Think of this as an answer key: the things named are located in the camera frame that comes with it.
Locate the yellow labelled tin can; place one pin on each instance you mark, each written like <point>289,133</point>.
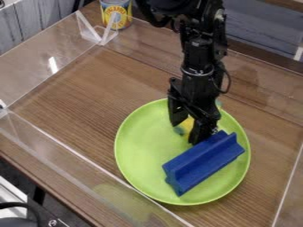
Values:
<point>116,10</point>

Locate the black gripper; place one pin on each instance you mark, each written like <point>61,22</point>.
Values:
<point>190,97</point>

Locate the yellow toy banana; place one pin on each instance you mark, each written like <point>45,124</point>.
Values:
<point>184,128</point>

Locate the green round plate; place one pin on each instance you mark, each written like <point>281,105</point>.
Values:
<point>146,143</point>

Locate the blue plastic block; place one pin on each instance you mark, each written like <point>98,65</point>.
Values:
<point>190,167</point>

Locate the clear acrylic enclosure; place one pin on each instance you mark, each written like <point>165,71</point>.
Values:
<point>69,90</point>

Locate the black device with knob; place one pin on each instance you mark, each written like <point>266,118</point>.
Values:
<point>21,215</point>

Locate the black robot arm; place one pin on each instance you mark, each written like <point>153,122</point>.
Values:
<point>197,20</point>

